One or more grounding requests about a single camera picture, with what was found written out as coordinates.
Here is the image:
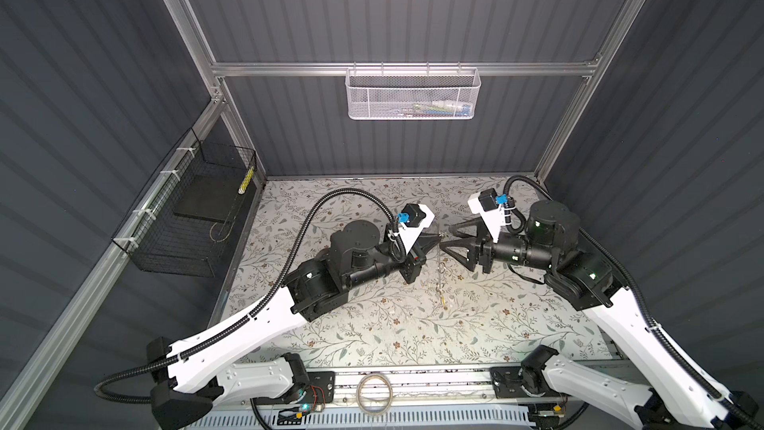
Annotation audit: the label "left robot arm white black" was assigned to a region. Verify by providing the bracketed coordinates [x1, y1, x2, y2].
[149, 214, 440, 429]

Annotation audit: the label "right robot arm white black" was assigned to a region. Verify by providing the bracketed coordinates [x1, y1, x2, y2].
[440, 194, 762, 429]

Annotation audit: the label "tape roll clear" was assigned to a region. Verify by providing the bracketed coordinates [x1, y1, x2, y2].
[355, 373, 394, 416]

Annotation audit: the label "items in white basket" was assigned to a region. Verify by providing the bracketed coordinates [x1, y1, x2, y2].
[389, 100, 474, 119]

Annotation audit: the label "yellow marker in black basket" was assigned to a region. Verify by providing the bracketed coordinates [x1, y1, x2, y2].
[238, 166, 255, 195]

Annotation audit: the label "black pad in basket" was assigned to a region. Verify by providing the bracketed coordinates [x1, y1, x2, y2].
[173, 175, 241, 223]

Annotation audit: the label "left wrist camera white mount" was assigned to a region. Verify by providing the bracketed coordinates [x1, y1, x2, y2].
[389, 203, 435, 255]

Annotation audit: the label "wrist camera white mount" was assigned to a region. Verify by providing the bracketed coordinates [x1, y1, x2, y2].
[468, 188, 515, 243]
[389, 203, 435, 255]

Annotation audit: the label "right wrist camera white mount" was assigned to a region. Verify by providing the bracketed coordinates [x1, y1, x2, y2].
[468, 188, 515, 243]

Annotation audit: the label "white wire mesh basket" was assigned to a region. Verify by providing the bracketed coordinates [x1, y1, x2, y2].
[344, 67, 481, 121]

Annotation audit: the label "black wire basket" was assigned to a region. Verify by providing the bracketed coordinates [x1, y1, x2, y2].
[113, 129, 258, 278]

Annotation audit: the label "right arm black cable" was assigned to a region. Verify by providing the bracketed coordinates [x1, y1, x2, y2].
[502, 174, 764, 430]

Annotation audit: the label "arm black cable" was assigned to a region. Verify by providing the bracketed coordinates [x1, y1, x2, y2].
[94, 187, 398, 430]
[502, 174, 764, 430]

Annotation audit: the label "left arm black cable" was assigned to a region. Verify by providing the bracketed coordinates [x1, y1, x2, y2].
[94, 187, 398, 430]

